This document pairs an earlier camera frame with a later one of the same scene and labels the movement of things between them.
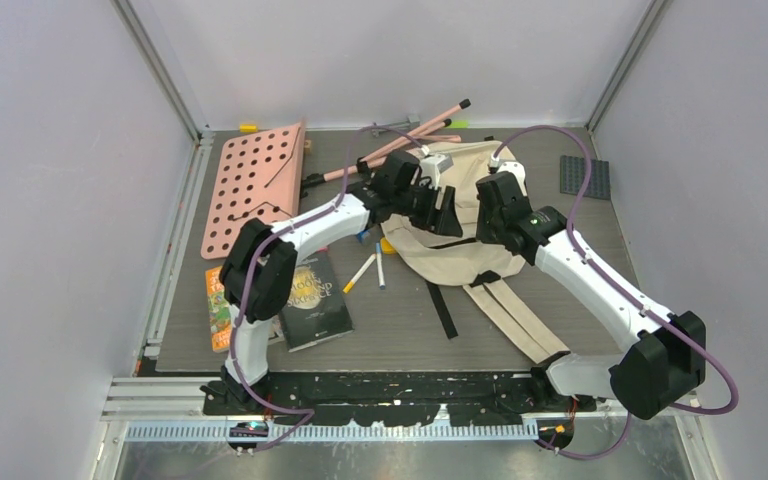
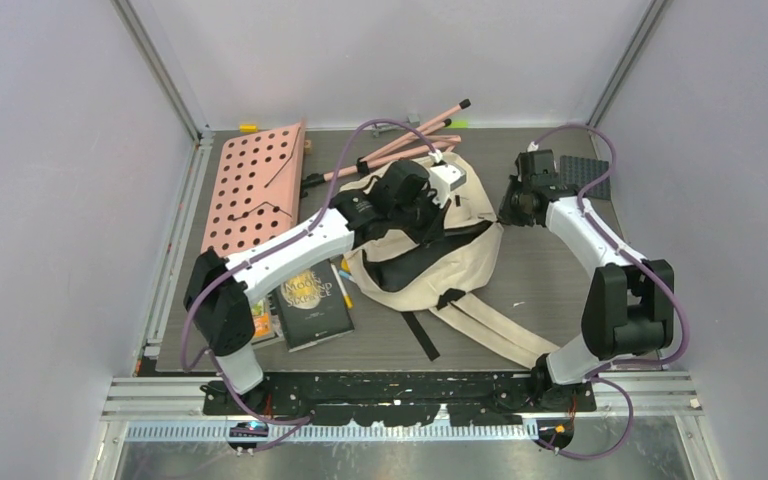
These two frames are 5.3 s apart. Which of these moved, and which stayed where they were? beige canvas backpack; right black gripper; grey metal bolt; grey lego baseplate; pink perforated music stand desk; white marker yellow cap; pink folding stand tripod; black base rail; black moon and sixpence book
Moved: white marker yellow cap; beige canvas backpack; right black gripper
Stayed: grey metal bolt; pink perforated music stand desk; black moon and sixpence book; grey lego baseplate; black base rail; pink folding stand tripod
